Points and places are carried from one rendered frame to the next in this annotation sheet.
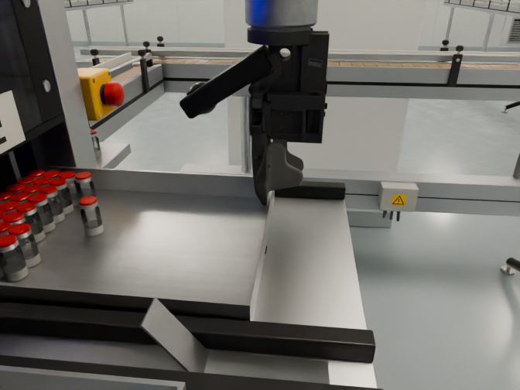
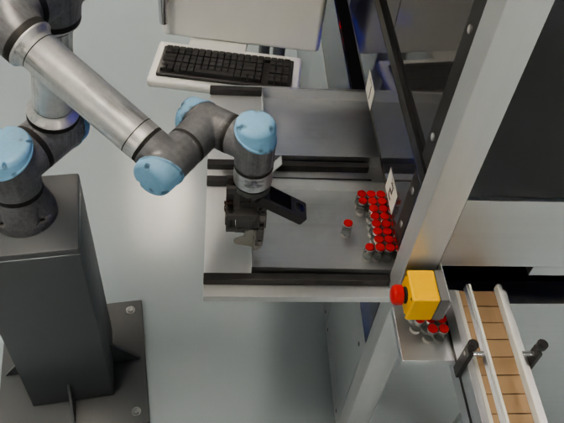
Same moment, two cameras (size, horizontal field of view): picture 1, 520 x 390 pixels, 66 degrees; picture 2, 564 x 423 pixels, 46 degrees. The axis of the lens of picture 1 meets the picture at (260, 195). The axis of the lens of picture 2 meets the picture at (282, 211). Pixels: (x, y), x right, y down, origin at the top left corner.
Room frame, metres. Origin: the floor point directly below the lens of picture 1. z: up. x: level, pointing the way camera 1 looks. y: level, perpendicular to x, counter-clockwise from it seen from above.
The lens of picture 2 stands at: (1.33, -0.17, 2.05)
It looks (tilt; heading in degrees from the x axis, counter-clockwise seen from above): 49 degrees down; 166
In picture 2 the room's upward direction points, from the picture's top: 7 degrees clockwise
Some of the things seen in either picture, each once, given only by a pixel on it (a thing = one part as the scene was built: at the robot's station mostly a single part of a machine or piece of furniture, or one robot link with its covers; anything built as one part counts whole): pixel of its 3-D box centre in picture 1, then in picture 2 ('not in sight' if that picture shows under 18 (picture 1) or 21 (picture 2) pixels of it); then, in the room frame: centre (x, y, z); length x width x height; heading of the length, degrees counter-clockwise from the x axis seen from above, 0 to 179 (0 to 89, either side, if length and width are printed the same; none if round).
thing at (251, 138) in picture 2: not in sight; (253, 143); (0.46, -0.03, 1.21); 0.09 x 0.08 x 0.11; 51
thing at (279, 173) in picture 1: (278, 177); not in sight; (0.44, -0.02, 0.95); 0.06 x 0.03 x 0.09; 84
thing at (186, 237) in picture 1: (124, 228); (326, 226); (0.41, 0.16, 0.90); 0.34 x 0.26 x 0.04; 83
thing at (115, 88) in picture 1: (111, 94); (399, 295); (0.67, 0.25, 0.99); 0.04 x 0.04 x 0.04; 84
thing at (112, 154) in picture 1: (80, 159); (429, 334); (0.69, 0.33, 0.87); 0.14 x 0.13 x 0.02; 84
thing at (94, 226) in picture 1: (91, 217); (346, 229); (0.43, 0.21, 0.90); 0.02 x 0.02 x 0.04
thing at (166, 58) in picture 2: not in sight; (226, 66); (-0.30, 0.00, 0.82); 0.40 x 0.14 x 0.02; 76
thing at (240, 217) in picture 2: (285, 86); (248, 201); (0.46, -0.03, 1.06); 0.09 x 0.08 x 0.12; 84
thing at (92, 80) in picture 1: (84, 94); (422, 295); (0.67, 0.29, 1.00); 0.08 x 0.07 x 0.07; 84
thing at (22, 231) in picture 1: (25, 245); (361, 206); (0.36, 0.26, 0.90); 0.02 x 0.02 x 0.05
